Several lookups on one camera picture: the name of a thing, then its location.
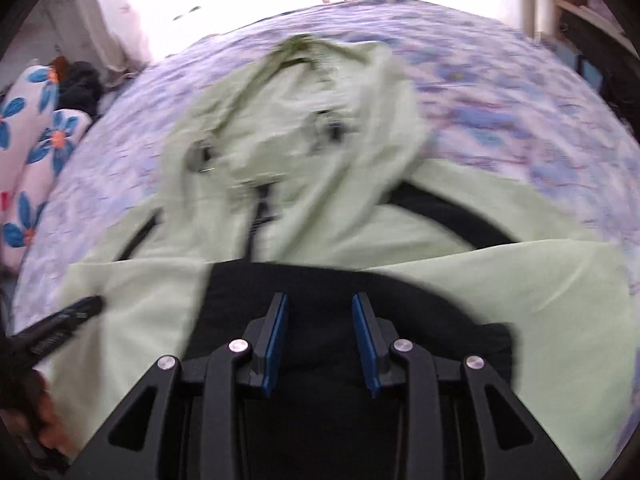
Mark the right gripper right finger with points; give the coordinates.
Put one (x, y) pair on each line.
(451, 419)

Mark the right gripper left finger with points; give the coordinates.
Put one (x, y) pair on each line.
(184, 420)

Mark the green and black hooded jacket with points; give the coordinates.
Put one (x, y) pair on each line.
(312, 156)

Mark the dark clothes pile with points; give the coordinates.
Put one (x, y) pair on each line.
(79, 86)

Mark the person's left hand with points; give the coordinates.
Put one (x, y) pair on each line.
(45, 424)

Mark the blue flower print folded quilt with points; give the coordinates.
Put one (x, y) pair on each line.
(37, 140)

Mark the purple cat print blanket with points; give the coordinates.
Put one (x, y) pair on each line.
(492, 99)

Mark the wooden bookshelf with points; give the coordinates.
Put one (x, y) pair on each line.
(605, 35)

